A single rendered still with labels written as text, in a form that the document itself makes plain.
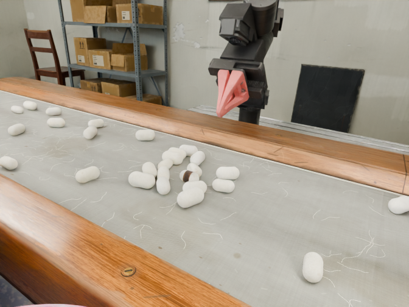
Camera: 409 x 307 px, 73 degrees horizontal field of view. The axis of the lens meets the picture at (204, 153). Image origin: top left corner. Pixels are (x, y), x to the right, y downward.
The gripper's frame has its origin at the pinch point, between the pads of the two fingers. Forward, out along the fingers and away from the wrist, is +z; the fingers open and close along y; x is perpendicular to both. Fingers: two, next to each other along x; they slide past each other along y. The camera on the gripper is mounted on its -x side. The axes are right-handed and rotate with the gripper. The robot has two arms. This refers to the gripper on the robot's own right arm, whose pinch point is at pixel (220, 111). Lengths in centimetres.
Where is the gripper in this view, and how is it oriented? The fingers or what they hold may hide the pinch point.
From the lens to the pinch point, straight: 48.8
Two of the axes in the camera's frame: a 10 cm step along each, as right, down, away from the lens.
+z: -4.2, 8.3, -3.6
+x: 3.0, 5.0, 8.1
